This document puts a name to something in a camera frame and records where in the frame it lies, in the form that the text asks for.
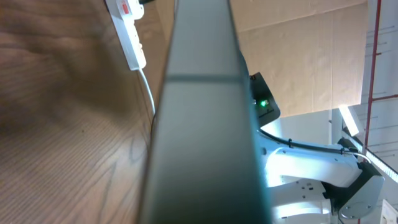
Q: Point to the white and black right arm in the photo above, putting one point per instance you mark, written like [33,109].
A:
[313,183]

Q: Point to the white power strip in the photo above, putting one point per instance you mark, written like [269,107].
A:
[124,14]

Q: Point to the white ceiling light strip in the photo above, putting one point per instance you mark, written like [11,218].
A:
[353,130]

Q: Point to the red ceiling pipe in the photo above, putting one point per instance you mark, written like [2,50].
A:
[379,99]

